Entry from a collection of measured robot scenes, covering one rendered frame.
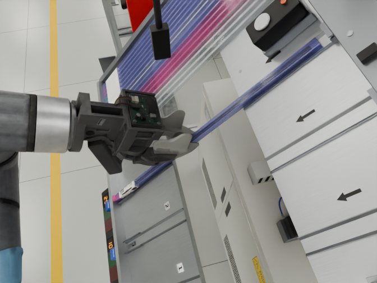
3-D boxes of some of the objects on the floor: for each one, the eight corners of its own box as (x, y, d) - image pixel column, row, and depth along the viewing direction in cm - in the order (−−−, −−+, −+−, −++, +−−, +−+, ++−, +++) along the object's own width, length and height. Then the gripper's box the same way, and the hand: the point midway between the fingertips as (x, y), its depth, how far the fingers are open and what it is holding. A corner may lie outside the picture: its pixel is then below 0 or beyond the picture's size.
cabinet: (240, 315, 116) (285, 319, 63) (197, 163, 150) (201, 82, 97) (383, 273, 124) (532, 245, 70) (311, 137, 158) (373, 50, 105)
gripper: (79, 135, 33) (224, 144, 44) (74, 73, 38) (206, 94, 49) (68, 170, 40) (198, 170, 50) (65, 113, 44) (184, 123, 55)
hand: (188, 141), depth 51 cm, fingers closed, pressing on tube
